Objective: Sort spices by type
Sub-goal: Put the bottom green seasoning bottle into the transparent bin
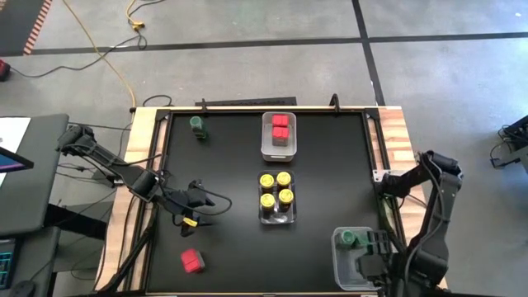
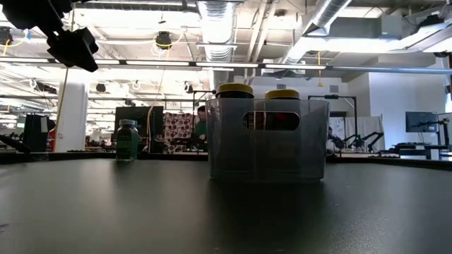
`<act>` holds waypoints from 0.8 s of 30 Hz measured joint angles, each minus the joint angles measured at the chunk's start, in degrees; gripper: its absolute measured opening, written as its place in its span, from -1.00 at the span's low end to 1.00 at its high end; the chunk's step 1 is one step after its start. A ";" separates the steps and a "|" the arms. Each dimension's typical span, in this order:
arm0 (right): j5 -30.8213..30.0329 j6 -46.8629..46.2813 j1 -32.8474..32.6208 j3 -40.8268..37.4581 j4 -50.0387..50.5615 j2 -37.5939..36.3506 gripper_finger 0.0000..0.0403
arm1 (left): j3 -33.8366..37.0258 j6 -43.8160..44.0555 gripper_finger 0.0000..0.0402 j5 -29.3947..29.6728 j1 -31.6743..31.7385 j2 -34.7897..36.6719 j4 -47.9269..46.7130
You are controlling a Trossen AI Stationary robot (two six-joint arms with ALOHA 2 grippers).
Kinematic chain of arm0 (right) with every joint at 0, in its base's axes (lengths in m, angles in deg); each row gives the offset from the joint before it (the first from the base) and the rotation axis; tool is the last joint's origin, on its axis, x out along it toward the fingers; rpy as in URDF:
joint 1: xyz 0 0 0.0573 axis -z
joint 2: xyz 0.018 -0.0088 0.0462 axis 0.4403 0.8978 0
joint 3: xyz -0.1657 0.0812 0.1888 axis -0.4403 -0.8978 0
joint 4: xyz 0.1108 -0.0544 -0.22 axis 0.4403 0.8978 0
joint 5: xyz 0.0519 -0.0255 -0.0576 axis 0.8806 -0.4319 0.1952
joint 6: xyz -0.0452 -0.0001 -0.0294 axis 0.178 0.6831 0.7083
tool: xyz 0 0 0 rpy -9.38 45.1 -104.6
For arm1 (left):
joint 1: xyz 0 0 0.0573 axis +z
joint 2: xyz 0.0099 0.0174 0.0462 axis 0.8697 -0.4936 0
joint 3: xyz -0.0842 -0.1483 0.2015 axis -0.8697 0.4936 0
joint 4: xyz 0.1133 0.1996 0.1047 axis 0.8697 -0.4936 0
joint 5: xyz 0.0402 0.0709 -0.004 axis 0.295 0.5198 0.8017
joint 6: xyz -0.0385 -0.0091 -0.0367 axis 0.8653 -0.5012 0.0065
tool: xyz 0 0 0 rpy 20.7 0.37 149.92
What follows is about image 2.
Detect black cabinet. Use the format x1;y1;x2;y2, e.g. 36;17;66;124
23;113;57;152

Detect person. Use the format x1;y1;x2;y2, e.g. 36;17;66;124
192;104;209;149

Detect white pillar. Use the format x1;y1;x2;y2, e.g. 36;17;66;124
54;68;89;153

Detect black background monitor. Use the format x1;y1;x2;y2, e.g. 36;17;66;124
114;105;165;153

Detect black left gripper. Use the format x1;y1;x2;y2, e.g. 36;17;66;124
0;0;100;73

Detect smoky translucent plastic bin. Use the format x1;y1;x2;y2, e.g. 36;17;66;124
206;97;331;183

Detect dark monitor on arm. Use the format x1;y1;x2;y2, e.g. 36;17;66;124
405;111;438;133

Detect green lid spice jar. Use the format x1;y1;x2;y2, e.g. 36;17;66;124
115;119;139;162

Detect long overhead light bar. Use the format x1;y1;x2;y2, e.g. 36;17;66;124
0;56;452;75

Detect yellow lid seasoning jar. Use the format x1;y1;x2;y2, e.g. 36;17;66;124
264;88;301;101
215;83;256;100

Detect background desk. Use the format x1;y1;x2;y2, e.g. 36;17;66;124
379;143;452;160

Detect black diagonal frame strut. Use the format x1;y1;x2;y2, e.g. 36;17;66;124
0;135;32;155

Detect white curtain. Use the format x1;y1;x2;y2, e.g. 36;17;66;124
344;115;386;151

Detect ceiling cable reel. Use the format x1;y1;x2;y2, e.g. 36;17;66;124
0;27;14;46
155;30;173;50

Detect red patterned panel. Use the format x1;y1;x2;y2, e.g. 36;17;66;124
162;112;194;154

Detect background black robot arms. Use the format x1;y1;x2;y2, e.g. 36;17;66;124
340;131;385;153

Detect silver ventilation duct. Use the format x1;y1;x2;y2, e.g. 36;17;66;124
280;0;354;66
196;0;237;87

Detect black metal stand frame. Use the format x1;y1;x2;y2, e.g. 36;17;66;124
307;94;358;152

